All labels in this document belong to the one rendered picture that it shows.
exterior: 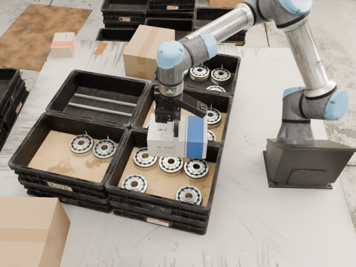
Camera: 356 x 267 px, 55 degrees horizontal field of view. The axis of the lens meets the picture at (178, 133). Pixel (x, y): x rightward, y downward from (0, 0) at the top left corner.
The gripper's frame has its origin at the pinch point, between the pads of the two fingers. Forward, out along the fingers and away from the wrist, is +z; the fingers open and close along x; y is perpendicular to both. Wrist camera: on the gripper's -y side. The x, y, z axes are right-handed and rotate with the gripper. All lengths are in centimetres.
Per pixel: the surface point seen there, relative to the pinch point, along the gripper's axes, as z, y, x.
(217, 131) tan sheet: 28.0, -16.4, -25.5
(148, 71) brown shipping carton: 34, 21, -74
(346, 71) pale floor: 111, -144, -178
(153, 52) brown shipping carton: 25, 18, -79
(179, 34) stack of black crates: 73, 9, -170
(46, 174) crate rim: 18, 49, 8
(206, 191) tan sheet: 28.0, -11.5, 6.1
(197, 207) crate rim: 18.0, -8.0, 18.7
